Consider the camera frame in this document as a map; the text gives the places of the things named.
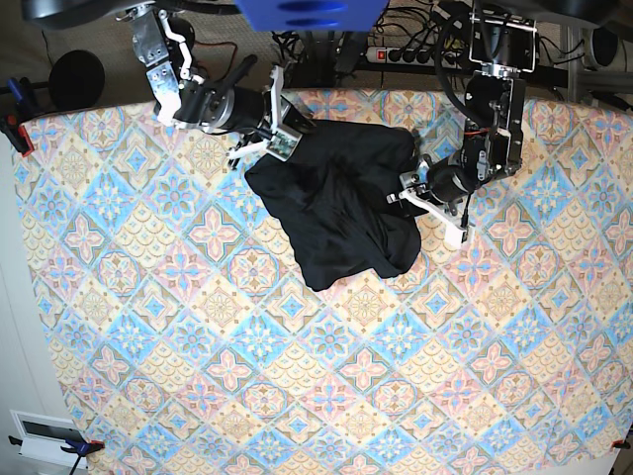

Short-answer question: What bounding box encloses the blue clamp lower left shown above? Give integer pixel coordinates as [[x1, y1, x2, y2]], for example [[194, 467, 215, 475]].
[[8, 435, 105, 474]]

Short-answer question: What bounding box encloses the white floor box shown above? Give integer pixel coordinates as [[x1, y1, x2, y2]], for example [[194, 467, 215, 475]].
[[10, 410, 82, 468]]

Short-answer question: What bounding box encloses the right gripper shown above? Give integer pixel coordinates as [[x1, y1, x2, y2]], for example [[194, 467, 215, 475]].
[[155, 54, 315, 169]]

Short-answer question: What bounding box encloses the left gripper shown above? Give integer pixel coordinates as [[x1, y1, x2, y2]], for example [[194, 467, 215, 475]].
[[386, 138, 523, 247]]

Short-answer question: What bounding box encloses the black t-shirt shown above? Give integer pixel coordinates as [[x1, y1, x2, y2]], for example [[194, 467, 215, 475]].
[[245, 121, 421, 291]]

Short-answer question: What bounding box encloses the orange clamp lower right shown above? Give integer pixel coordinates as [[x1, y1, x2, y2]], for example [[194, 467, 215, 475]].
[[611, 439, 632, 450]]

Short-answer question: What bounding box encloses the black round stool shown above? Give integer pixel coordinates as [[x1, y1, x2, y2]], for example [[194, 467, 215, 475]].
[[48, 49, 105, 112]]

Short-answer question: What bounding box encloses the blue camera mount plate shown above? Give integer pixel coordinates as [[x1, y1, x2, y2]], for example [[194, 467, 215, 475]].
[[234, 0, 388, 32]]

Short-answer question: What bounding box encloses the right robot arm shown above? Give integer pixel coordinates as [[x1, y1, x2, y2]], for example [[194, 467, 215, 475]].
[[21, 1, 316, 166]]

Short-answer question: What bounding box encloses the patterned tablecloth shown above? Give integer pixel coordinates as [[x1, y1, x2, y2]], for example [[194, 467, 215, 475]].
[[13, 101, 632, 474]]

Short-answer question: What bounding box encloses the blue clamp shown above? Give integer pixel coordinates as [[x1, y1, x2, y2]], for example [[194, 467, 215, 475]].
[[8, 435, 105, 474], [1, 77, 36, 157]]

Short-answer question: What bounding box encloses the white speaker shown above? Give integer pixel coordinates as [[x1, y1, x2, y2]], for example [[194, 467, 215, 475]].
[[587, 28, 619, 69]]

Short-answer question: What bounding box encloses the white power strip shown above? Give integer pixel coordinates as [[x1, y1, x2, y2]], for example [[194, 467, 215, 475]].
[[365, 47, 434, 66]]

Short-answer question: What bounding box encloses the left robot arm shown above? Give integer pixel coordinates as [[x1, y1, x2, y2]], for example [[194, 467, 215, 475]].
[[387, 1, 618, 247]]

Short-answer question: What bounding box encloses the blue clamp upper left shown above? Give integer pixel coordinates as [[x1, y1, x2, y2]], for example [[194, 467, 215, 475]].
[[1, 77, 36, 157]]

